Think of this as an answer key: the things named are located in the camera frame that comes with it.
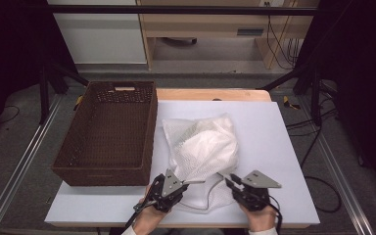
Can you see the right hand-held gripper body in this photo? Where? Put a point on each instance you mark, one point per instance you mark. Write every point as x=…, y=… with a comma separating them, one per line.
x=254, y=196

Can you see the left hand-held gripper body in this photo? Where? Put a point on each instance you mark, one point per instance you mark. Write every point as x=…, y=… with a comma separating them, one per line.
x=166, y=196

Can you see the white garment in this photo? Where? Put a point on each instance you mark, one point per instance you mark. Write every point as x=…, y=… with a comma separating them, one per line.
x=212, y=147

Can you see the white mesh laundry bag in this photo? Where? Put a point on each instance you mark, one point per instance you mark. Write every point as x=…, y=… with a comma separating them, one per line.
x=176, y=133

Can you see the brown woven basket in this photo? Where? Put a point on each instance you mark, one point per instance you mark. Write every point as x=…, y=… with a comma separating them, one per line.
x=111, y=130

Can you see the person's right hand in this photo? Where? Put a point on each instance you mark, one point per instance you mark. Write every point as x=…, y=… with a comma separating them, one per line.
x=262, y=220

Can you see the person's left hand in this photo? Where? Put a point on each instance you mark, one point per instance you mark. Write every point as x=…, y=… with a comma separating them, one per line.
x=148, y=220

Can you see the wooden table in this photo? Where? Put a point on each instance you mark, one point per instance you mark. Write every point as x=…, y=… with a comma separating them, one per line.
x=209, y=94

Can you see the yellow black tool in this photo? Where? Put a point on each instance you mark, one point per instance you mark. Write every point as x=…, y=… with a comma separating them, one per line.
x=289, y=103

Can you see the black metal stand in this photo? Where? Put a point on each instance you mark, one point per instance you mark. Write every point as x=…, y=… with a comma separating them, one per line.
x=44, y=98
x=315, y=104

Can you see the yellow object behind basket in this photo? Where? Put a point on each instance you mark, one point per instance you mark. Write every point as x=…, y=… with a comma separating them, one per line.
x=78, y=101

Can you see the light wooden desk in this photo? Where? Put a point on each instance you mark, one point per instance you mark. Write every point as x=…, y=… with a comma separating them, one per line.
x=209, y=26

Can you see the black curtain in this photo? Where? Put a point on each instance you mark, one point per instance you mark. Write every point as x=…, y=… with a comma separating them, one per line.
x=13, y=49
x=362, y=81

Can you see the white cabinet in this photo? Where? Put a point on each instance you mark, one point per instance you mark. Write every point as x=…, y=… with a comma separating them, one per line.
x=101, y=36

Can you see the aluminium floor rail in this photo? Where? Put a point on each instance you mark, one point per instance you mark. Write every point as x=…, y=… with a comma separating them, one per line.
x=339, y=182
x=23, y=160

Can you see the black horizontal frame bar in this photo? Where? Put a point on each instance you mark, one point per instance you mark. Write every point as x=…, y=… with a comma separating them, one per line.
x=176, y=9

